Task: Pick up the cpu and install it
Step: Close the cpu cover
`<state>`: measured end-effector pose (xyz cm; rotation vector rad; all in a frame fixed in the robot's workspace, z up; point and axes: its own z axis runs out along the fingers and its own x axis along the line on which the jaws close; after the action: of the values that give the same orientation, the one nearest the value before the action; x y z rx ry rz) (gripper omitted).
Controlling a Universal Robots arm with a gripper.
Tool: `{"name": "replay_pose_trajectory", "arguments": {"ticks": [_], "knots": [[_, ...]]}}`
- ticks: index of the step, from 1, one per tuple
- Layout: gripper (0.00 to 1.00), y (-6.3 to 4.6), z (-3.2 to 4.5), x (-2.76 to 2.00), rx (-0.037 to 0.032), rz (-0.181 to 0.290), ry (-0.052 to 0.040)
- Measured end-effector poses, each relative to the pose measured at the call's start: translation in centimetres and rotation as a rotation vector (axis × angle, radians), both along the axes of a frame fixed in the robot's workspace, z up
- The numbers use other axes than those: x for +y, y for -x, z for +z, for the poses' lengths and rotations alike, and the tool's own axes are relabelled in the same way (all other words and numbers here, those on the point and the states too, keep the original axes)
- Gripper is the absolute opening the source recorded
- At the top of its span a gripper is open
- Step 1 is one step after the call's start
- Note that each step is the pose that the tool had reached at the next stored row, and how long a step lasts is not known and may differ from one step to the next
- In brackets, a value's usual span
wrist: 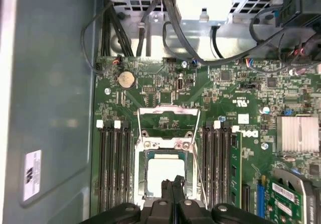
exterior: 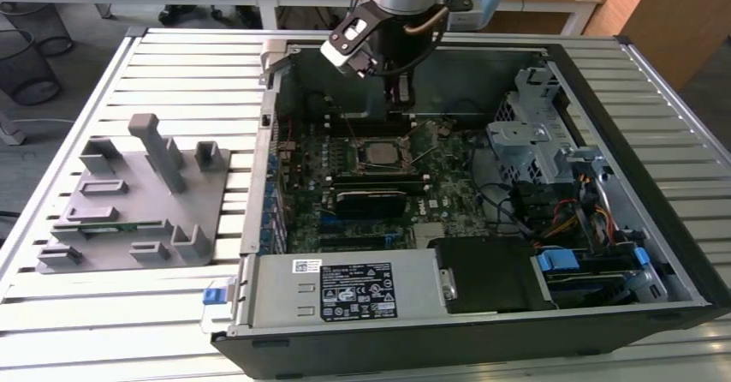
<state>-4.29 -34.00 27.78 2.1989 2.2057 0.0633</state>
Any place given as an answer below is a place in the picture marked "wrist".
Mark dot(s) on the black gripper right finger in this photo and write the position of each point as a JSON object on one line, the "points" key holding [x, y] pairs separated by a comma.
{"points": [[188, 214]]}

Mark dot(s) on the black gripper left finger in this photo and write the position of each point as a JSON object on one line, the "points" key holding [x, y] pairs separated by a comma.
{"points": [[160, 214]]}

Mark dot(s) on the silver CPU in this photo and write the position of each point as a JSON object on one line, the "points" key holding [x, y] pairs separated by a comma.
{"points": [[160, 168]]}

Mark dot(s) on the metal socket cover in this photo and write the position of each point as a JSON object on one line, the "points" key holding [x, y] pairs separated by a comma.
{"points": [[155, 110]]}

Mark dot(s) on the CPU socket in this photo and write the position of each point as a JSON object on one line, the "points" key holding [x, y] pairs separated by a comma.
{"points": [[191, 173]]}

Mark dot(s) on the thin metal locking lever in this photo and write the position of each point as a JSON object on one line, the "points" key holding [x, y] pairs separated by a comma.
{"points": [[200, 176]]}

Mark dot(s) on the black RAM slot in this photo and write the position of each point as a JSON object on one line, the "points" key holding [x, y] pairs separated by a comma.
{"points": [[215, 163], [206, 158], [118, 171], [128, 171], [110, 171], [101, 171], [224, 163]]}

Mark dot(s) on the black expansion slot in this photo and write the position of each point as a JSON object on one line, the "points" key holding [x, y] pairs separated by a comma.
{"points": [[246, 197]]}

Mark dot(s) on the green RAM stick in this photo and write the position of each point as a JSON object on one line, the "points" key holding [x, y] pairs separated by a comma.
{"points": [[235, 171]]}

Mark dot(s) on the blue expansion slot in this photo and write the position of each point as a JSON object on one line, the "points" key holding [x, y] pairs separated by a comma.
{"points": [[260, 196]]}

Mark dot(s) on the small graphics card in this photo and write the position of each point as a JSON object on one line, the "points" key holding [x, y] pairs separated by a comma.
{"points": [[283, 199]]}

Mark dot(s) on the green motherboard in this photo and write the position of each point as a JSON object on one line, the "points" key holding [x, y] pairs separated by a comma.
{"points": [[225, 96]]}

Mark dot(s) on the silver finned heatsink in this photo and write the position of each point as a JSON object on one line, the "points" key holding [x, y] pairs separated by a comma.
{"points": [[298, 133]]}

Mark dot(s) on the coin cell battery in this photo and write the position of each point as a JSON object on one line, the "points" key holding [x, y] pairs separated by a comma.
{"points": [[126, 79]]}

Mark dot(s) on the silver metal drive cage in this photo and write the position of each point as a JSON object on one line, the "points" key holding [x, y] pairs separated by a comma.
{"points": [[200, 40]]}

